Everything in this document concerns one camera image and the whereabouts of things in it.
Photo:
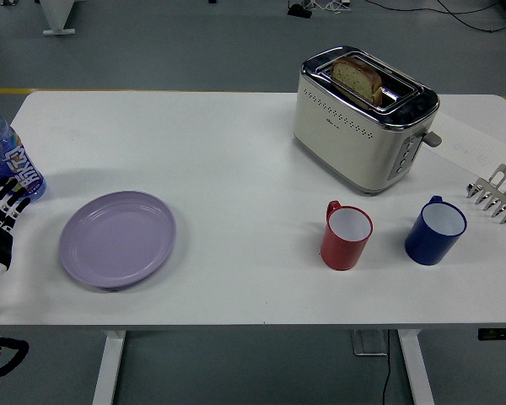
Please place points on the white table leg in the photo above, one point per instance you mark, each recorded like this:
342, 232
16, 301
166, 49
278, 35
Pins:
109, 367
415, 367

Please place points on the brown bread slice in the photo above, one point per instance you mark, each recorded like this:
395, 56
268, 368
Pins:
356, 78

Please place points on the blue mug white inside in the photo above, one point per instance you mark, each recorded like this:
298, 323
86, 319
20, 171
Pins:
426, 246

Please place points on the black table control panel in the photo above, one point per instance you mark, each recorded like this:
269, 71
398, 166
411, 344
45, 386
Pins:
499, 334

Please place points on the white furniture foot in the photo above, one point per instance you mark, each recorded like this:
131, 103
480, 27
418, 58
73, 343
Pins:
59, 17

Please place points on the purple round plate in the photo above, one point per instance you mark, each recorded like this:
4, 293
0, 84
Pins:
117, 239

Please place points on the silver metal toast rack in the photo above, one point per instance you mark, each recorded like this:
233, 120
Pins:
495, 198

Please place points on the black floor device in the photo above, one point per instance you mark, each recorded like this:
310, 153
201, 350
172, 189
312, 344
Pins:
299, 11

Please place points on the cream and chrome toaster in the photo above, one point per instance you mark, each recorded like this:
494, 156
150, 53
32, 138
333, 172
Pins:
346, 147

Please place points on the white paper sheet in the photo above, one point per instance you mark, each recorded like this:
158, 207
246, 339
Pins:
468, 139

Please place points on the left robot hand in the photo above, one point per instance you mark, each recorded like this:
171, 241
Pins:
2, 249

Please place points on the grey floor plate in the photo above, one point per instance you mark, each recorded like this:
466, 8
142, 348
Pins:
369, 342

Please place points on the blue labelled drink bottle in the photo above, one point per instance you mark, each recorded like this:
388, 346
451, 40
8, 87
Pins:
2, 147

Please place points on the red mug white inside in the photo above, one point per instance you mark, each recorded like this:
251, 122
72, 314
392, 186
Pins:
341, 253

